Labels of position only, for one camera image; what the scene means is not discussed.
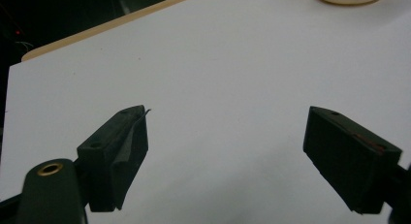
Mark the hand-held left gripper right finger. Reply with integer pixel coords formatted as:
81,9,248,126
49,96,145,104
302,105,403,215

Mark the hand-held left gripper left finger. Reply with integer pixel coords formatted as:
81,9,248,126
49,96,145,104
76,104,152,213

